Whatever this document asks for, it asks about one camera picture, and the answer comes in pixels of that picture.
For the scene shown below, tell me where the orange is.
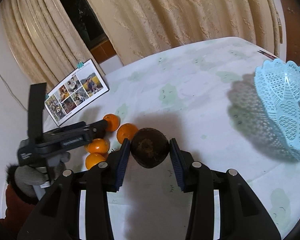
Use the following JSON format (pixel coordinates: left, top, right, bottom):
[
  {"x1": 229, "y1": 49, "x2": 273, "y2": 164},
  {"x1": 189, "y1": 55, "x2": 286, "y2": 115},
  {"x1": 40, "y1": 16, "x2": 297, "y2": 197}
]
[
  {"x1": 116, "y1": 123, "x2": 139, "y2": 144},
  {"x1": 84, "y1": 138, "x2": 109, "y2": 155},
  {"x1": 85, "y1": 153, "x2": 106, "y2": 170},
  {"x1": 103, "y1": 114, "x2": 120, "y2": 132}
]

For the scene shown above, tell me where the orange front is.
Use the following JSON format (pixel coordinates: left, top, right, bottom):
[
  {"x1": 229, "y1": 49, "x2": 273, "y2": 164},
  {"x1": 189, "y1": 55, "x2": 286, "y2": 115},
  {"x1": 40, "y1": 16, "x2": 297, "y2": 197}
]
[{"x1": 85, "y1": 153, "x2": 106, "y2": 170}]

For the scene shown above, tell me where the large dark brown fruit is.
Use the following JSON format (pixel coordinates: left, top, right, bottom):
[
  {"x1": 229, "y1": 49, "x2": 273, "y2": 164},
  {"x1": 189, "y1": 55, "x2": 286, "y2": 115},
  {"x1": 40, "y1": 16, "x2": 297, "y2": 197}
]
[{"x1": 130, "y1": 128, "x2": 170, "y2": 168}]

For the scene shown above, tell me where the grey gloved left hand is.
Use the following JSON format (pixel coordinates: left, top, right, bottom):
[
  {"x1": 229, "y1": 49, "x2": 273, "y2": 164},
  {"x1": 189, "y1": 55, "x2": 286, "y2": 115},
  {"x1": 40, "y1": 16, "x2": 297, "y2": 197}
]
[{"x1": 6, "y1": 152, "x2": 71, "y2": 205}]

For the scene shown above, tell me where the photo collage card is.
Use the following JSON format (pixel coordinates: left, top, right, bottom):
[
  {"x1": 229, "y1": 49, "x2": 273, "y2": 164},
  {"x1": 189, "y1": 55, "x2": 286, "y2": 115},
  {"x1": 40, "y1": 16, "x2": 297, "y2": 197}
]
[{"x1": 45, "y1": 59, "x2": 109, "y2": 126}]

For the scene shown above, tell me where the teal binder clip right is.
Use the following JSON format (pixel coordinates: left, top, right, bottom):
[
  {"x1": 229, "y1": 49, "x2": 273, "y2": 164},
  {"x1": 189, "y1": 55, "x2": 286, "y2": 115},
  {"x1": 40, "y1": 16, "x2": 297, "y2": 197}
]
[{"x1": 76, "y1": 61, "x2": 84, "y2": 69}]

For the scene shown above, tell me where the beige curtain left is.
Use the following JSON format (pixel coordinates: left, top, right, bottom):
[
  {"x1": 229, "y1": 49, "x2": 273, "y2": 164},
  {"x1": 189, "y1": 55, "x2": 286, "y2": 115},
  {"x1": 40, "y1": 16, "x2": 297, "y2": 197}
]
[{"x1": 0, "y1": 0, "x2": 94, "y2": 90}]

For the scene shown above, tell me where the beige curtain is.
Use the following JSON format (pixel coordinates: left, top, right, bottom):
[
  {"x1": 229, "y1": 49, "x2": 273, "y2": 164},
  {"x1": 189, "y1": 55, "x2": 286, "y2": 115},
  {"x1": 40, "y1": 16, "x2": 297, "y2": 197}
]
[
  {"x1": 87, "y1": 0, "x2": 281, "y2": 64},
  {"x1": 0, "y1": 0, "x2": 94, "y2": 90}
]

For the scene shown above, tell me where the white patterned bed sheet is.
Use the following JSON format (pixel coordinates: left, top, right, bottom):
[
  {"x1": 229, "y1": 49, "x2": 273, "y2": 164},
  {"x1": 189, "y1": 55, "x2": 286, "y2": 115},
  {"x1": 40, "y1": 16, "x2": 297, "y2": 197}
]
[{"x1": 68, "y1": 37, "x2": 300, "y2": 239}]

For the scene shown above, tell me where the beige curtain right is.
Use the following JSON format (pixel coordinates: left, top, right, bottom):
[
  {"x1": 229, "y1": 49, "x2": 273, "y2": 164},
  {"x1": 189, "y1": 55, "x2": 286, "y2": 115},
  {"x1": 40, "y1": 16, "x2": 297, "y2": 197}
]
[{"x1": 87, "y1": 0, "x2": 281, "y2": 64}]

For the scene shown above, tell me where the light blue lace basket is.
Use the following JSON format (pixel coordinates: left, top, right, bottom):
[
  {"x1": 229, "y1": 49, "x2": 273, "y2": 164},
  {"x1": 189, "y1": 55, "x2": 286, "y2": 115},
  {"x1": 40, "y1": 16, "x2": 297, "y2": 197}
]
[{"x1": 254, "y1": 59, "x2": 300, "y2": 162}]

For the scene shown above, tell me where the black strap on gripper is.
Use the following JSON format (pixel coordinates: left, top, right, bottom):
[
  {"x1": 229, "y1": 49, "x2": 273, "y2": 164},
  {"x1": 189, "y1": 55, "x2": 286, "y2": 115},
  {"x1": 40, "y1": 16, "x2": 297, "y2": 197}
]
[{"x1": 27, "y1": 82, "x2": 47, "y2": 140}]

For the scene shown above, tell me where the white cable with plug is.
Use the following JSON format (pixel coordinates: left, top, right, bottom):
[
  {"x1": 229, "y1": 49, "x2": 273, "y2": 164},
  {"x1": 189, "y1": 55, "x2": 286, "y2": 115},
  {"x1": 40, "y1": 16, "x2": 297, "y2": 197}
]
[{"x1": 0, "y1": 45, "x2": 28, "y2": 112}]

